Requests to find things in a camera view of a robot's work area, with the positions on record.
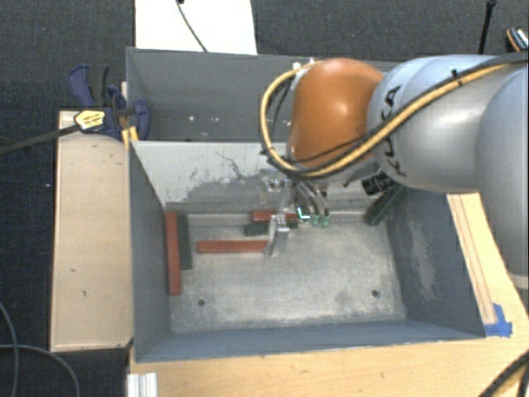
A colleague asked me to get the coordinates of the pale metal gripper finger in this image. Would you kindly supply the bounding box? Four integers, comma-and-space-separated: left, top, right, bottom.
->
263, 215, 280, 259
274, 217, 292, 258

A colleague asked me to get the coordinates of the dark green flat block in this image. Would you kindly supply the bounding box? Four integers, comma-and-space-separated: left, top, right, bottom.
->
177, 213, 194, 271
243, 218, 300, 237
363, 183, 408, 227

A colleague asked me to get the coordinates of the red-brown flat block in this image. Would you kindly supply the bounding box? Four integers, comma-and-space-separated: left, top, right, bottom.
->
250, 209, 299, 223
164, 211, 183, 297
196, 239, 270, 255

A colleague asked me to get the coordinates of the grey metal bin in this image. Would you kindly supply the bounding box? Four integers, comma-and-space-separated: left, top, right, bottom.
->
125, 46, 487, 364

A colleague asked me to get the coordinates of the pale wood board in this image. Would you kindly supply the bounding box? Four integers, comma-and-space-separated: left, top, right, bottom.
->
50, 110, 135, 353

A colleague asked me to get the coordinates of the black cylinder on white bracket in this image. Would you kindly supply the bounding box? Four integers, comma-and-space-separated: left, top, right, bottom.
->
361, 172, 394, 196

